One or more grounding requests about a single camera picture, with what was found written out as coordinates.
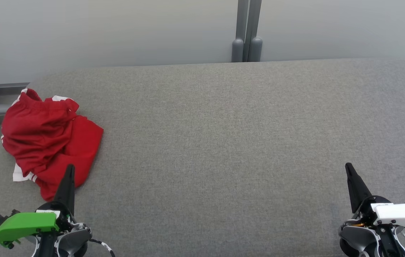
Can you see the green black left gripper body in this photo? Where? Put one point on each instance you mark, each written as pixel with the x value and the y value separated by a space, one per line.
pixel 24 225

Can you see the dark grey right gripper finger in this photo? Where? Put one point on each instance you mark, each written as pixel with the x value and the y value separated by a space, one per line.
pixel 357 189

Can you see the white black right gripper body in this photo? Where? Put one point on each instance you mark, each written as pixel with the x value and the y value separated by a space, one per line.
pixel 398 214

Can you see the grey partition post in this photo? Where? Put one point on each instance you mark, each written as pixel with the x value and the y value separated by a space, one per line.
pixel 241 21

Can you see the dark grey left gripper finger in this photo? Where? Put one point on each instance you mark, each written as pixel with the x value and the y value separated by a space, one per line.
pixel 66 189

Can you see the red white basketball jersey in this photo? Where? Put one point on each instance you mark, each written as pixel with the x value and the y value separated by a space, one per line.
pixel 81 150

